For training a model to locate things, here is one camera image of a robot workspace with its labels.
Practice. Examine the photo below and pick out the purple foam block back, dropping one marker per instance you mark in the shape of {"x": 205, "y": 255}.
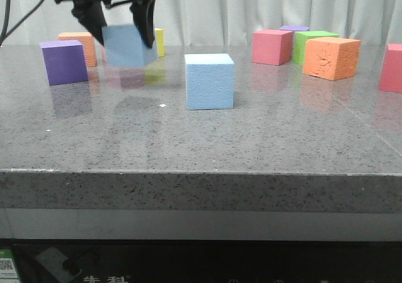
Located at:
{"x": 294, "y": 28}

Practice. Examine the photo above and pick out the orange foam block left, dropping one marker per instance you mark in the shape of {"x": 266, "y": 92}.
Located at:
{"x": 87, "y": 40}

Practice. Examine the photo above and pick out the orange foam block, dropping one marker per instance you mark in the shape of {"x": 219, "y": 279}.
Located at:
{"x": 87, "y": 40}
{"x": 331, "y": 58}

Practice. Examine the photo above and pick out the red foam block right edge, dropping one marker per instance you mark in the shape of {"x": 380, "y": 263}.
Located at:
{"x": 390, "y": 78}

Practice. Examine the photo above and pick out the textured light blue foam block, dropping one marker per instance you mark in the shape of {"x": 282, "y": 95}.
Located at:
{"x": 125, "y": 48}

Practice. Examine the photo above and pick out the yellow foam block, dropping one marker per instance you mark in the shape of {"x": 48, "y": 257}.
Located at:
{"x": 159, "y": 35}

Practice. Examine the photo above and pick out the green foam block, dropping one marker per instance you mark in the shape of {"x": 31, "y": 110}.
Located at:
{"x": 301, "y": 38}

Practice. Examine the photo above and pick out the smooth light blue foam block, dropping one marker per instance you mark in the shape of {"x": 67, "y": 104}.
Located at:
{"x": 209, "y": 80}

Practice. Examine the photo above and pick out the purple foam block left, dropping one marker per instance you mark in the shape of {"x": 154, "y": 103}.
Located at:
{"x": 64, "y": 62}

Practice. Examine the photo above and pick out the green QR code sticker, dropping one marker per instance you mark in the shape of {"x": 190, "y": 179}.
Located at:
{"x": 9, "y": 273}

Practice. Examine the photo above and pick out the black appliance front panel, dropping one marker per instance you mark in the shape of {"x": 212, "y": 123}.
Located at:
{"x": 204, "y": 261}

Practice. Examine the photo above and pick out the purple foam block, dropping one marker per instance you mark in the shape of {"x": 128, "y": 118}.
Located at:
{"x": 64, "y": 62}
{"x": 294, "y": 28}

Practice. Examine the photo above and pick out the orange foam block right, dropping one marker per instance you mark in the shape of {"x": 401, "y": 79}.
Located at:
{"x": 331, "y": 58}

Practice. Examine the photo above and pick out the red foam block centre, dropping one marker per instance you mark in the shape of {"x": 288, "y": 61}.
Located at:
{"x": 272, "y": 47}

